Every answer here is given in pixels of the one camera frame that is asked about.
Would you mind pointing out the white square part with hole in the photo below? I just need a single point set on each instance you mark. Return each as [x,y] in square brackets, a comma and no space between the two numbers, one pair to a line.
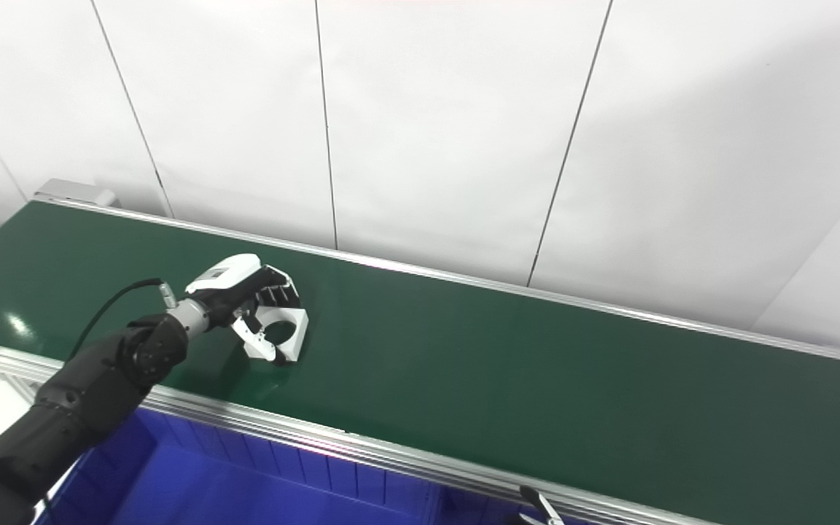
[300,329]

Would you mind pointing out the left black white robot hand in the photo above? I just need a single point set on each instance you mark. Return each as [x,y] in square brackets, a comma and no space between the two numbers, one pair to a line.
[227,288]

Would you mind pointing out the green conveyor belt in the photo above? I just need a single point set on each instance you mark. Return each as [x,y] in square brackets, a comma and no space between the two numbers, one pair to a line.
[318,441]
[500,379]

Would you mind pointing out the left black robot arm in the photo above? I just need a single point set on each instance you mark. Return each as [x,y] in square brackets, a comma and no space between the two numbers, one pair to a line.
[99,372]

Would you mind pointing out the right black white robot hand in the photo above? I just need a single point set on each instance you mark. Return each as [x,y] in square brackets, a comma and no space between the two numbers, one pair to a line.
[537,504]

